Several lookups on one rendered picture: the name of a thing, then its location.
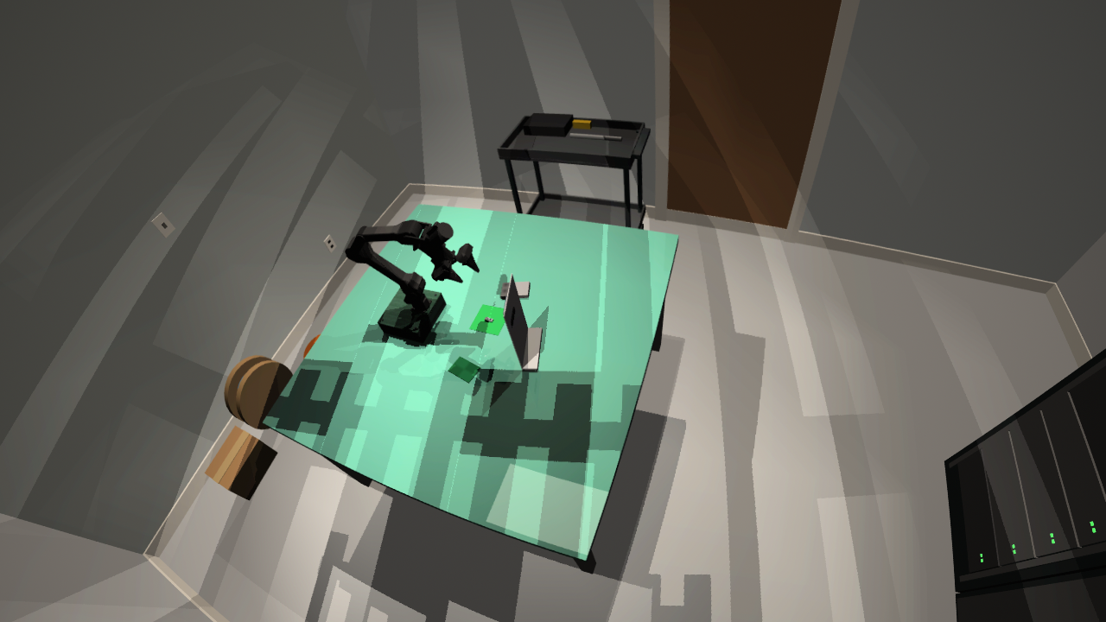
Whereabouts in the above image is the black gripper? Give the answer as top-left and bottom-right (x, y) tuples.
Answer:
(431, 243), (480, 283)

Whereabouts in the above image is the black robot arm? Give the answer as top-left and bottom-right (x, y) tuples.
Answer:
(345, 220), (453, 314)

